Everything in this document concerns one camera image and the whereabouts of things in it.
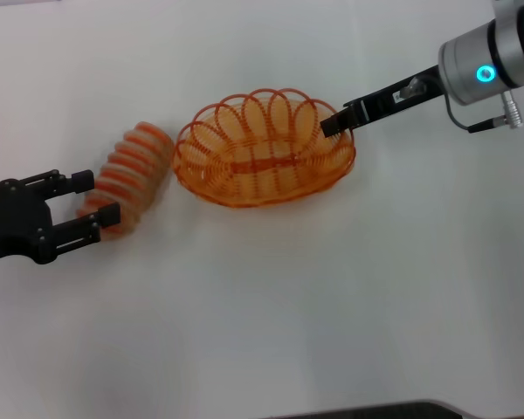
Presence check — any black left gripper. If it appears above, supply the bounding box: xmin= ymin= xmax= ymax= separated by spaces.
xmin=0 ymin=168 xmax=122 ymax=265

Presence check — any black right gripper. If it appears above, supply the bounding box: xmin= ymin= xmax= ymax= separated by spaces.
xmin=320 ymin=64 xmax=447 ymax=139

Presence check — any orange striped sliced bread loaf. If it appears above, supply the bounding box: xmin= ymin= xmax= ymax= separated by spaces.
xmin=75 ymin=121 xmax=174 ymax=239

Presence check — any orange wire basket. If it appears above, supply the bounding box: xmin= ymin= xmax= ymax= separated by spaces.
xmin=173 ymin=87 xmax=357 ymax=209

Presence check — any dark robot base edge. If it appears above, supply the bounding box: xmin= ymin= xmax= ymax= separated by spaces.
xmin=261 ymin=398 xmax=469 ymax=419

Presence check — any right arm cable with plug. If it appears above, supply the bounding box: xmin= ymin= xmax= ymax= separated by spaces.
xmin=445 ymin=90 xmax=524 ymax=134

